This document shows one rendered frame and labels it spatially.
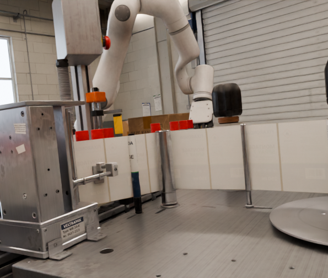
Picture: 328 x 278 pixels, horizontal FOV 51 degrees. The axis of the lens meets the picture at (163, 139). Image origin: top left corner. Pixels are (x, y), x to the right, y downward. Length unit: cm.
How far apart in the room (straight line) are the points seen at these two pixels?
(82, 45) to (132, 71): 658
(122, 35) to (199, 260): 106
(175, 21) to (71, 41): 56
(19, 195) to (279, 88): 503
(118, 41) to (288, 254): 111
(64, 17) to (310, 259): 79
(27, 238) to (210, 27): 571
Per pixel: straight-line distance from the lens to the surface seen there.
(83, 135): 88
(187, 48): 144
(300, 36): 542
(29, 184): 62
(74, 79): 112
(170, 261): 55
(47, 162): 62
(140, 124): 169
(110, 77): 151
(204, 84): 150
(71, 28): 98
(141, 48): 737
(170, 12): 141
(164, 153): 83
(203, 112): 146
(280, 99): 547
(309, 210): 74
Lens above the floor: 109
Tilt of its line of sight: 3 degrees down
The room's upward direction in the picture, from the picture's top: 5 degrees counter-clockwise
